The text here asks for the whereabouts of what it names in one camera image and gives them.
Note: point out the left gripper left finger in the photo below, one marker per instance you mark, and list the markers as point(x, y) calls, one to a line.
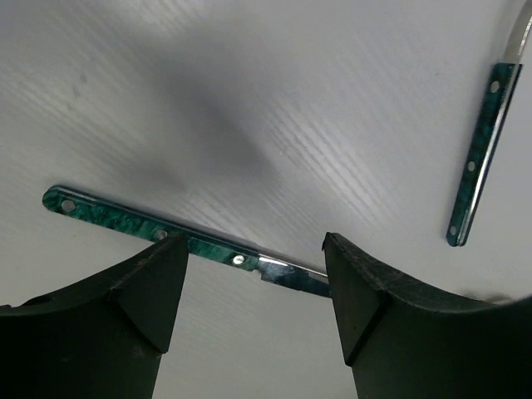
point(102, 337)

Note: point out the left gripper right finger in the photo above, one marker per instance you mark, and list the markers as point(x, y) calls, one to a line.
point(403, 338)

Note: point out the green handled knife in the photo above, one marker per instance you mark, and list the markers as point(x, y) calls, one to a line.
point(275, 268)

